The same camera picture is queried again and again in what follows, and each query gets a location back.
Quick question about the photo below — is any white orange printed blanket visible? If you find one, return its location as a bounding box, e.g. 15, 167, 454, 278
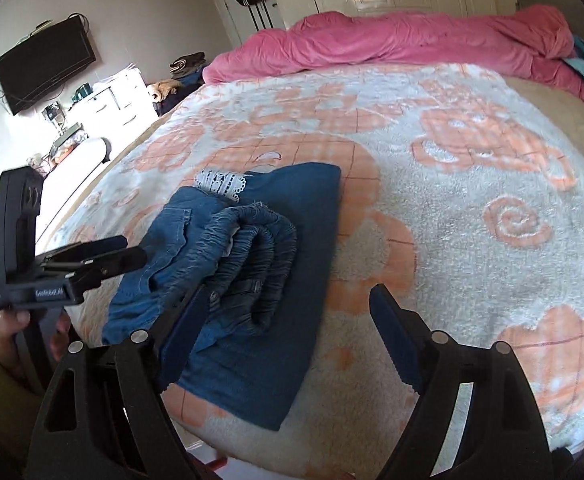
36, 62, 584, 477

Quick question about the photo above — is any black wall television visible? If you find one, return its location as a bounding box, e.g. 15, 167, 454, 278
0, 17, 97, 116

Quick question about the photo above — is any white padded board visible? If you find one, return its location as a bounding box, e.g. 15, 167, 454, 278
34, 137, 113, 231

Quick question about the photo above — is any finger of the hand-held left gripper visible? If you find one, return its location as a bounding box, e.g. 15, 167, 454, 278
46, 234, 129, 267
78, 245, 149, 294

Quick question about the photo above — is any blue denim pants lace hem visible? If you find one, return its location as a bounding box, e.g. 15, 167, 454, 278
102, 162, 343, 432

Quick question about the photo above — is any white dresser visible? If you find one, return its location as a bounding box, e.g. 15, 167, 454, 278
66, 67, 161, 147

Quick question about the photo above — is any beige bed sheet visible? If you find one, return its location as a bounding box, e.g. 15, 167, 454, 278
502, 75, 584, 183

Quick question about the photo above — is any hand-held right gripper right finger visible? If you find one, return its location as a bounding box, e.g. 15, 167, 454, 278
369, 284, 554, 480

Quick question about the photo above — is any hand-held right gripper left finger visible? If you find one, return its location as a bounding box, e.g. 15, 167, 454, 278
24, 285, 213, 480

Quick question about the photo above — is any pink duvet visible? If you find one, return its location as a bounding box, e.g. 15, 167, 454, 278
203, 4, 584, 111

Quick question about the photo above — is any pile of clothes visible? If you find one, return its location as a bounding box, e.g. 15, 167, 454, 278
147, 52, 209, 113

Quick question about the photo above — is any person's left hand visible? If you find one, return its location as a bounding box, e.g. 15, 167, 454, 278
0, 310, 72, 387

